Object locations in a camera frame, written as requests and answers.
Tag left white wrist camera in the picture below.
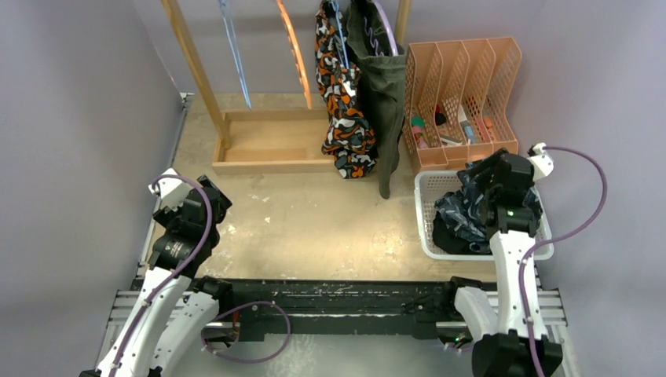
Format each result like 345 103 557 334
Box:
148 168 192 210

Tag black shorts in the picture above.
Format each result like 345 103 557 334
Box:
431 213 491 256

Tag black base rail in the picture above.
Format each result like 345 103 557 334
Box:
174 278 500 342

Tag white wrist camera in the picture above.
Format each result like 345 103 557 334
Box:
527 142 554 181
148 168 192 210

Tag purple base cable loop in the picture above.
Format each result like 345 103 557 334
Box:
200 300 291 364

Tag green pink small item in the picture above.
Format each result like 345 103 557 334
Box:
411 115 429 148

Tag white plastic basket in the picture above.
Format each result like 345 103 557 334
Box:
414 170 554 262

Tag orange file organizer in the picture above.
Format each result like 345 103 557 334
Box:
403 37 522 174

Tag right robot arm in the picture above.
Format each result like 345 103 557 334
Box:
441 145 563 376

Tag olive green shorts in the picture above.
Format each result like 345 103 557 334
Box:
346 1 406 199

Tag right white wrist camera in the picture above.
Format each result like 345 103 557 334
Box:
527 142 554 181

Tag orange hanger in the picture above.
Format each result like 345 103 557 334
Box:
276 0 313 109

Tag dark shark print shorts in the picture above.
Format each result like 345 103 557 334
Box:
435 153 540 250

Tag wooden clothes rack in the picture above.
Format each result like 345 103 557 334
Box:
159 0 413 177

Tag lavender wavy hanger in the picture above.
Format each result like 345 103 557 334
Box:
360 0 399 57

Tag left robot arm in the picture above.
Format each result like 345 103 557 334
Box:
80 169 234 376

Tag orange pink small item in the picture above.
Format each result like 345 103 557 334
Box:
475 115 495 143

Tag white blue marker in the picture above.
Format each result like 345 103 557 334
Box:
437 105 476 146

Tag light blue wire hanger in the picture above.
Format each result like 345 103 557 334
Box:
218 0 252 110

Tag orange camouflage shorts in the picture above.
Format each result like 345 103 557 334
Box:
314 1 377 179

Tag black red small item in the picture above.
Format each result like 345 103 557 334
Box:
434 104 448 126

